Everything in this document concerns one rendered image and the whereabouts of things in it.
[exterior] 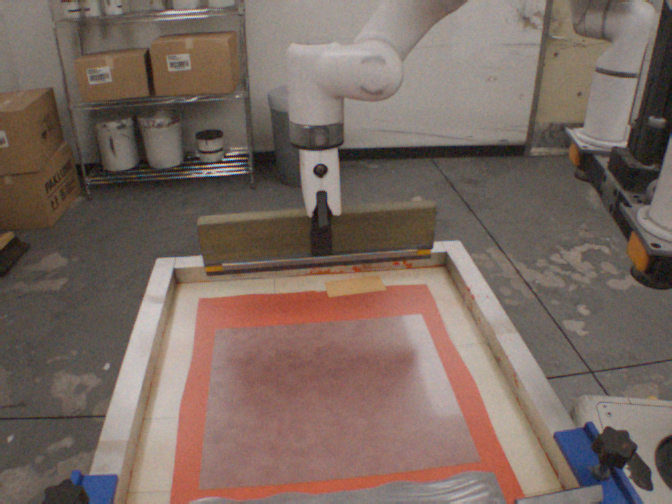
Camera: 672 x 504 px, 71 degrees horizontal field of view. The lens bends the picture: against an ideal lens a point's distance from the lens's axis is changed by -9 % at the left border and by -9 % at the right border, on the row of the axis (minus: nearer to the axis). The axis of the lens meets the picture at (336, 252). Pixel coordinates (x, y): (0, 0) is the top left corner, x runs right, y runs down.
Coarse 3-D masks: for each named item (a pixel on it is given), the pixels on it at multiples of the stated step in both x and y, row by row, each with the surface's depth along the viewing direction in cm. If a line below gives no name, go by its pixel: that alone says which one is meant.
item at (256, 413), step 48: (240, 336) 80; (288, 336) 80; (192, 384) 71; (240, 384) 71; (288, 384) 71; (192, 432) 63; (240, 432) 64; (288, 432) 64; (336, 432) 64; (192, 480) 57; (240, 480) 57; (288, 480) 58; (336, 480) 58
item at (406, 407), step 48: (336, 336) 80; (384, 336) 80; (432, 336) 80; (336, 384) 71; (384, 384) 71; (432, 384) 71; (384, 432) 64; (432, 432) 64; (480, 432) 63; (384, 480) 58; (432, 480) 57
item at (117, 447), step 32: (192, 256) 95; (448, 256) 95; (160, 288) 85; (480, 288) 85; (160, 320) 79; (480, 320) 81; (128, 352) 71; (512, 352) 71; (128, 384) 66; (512, 384) 69; (544, 384) 66; (128, 416) 61; (544, 416) 61; (128, 448) 57; (544, 448) 60; (128, 480) 56; (576, 480) 53
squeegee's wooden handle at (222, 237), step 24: (216, 216) 75; (240, 216) 75; (264, 216) 74; (288, 216) 75; (336, 216) 75; (360, 216) 76; (384, 216) 76; (408, 216) 77; (432, 216) 77; (216, 240) 75; (240, 240) 75; (264, 240) 76; (288, 240) 76; (336, 240) 77; (360, 240) 78; (384, 240) 78; (408, 240) 79; (432, 240) 79; (216, 264) 77
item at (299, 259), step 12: (336, 252) 78; (348, 252) 78; (360, 252) 78; (372, 252) 78; (384, 252) 78; (396, 252) 78; (408, 252) 78; (228, 264) 76; (240, 264) 76; (252, 264) 76; (264, 264) 76; (276, 264) 77; (288, 264) 77
